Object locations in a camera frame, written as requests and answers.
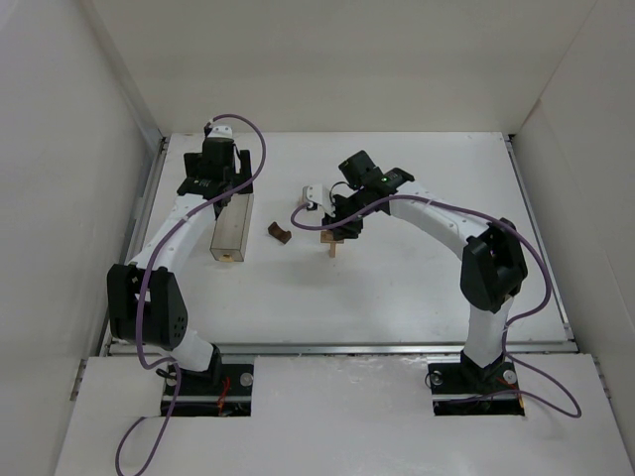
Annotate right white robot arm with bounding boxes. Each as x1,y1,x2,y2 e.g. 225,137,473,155
305,151,528,386

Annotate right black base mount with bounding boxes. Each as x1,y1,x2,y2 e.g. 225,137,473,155
425,362,525,417

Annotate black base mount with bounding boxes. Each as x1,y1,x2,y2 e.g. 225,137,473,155
425,362,525,417
172,363,254,417

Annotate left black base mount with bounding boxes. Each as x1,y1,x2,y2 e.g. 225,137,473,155
172,363,254,417

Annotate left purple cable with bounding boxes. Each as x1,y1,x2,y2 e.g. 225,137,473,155
115,113,267,476

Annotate metal rail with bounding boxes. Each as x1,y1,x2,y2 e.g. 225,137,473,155
98,341,576,359

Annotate light wood notched block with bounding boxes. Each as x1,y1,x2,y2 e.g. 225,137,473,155
319,230,343,244

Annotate clear plastic box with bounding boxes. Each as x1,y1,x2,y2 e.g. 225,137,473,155
209,193,254,263

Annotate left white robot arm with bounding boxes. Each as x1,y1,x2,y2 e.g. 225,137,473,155
106,133,251,384

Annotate dark brown notched block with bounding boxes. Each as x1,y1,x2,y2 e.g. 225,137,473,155
267,221,292,244

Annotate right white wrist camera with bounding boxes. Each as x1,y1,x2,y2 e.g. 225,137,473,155
302,183,332,215

